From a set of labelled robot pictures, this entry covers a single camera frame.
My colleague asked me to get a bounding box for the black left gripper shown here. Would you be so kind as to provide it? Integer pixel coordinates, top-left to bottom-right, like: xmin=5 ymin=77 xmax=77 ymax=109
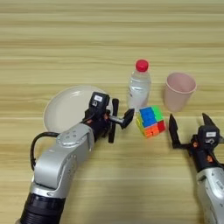
xmin=82 ymin=108 xmax=136 ymax=143

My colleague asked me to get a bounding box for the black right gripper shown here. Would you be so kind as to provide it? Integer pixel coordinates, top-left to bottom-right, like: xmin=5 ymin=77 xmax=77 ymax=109
xmin=168 ymin=113 xmax=224 ymax=173

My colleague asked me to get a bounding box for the multicoloured puzzle cube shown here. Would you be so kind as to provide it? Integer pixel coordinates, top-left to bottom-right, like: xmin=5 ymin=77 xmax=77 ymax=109
xmin=136 ymin=105 xmax=166 ymax=138

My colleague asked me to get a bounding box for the clear red-capped water bottle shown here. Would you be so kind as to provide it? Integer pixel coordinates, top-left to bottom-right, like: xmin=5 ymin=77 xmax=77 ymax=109
xmin=127 ymin=59 xmax=152 ymax=113

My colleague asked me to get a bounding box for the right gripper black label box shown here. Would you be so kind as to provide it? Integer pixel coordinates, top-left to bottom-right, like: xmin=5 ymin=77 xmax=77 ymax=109
xmin=197 ymin=125 xmax=221 ymax=146

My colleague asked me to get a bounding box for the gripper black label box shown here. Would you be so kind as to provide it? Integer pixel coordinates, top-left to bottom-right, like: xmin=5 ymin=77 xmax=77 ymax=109
xmin=88 ymin=91 xmax=111 ymax=116
xmin=197 ymin=125 xmax=221 ymax=146

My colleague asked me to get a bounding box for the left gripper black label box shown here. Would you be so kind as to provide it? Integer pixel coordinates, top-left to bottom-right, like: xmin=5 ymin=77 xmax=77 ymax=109
xmin=88 ymin=91 xmax=111 ymax=116

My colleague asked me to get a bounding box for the pink plastic cup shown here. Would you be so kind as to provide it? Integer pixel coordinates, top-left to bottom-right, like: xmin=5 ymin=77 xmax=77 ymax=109
xmin=164 ymin=72 xmax=198 ymax=113

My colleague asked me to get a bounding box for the cream round plate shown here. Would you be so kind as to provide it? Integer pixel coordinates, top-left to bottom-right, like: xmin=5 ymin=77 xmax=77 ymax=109
xmin=43 ymin=85 xmax=113 ymax=135

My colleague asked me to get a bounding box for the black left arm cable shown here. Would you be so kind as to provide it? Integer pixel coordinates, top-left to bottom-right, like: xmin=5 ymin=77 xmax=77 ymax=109
xmin=30 ymin=131 xmax=60 ymax=172

